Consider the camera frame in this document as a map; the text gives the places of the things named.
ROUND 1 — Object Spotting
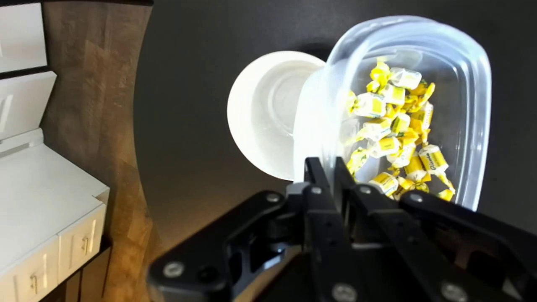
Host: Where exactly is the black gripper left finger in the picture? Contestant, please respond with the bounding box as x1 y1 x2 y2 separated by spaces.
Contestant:
146 158 357 302

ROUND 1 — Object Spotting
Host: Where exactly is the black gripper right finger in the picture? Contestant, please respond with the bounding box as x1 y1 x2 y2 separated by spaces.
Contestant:
334 162 537 302

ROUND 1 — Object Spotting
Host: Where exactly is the clear plastic container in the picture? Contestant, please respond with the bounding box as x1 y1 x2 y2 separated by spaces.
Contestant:
290 16 491 211

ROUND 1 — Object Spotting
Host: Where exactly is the round black table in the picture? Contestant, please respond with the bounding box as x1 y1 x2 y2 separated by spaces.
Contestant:
134 0 537 247

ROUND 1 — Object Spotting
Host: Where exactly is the white kitchen cabinet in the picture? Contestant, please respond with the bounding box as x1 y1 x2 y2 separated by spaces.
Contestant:
0 0 109 302

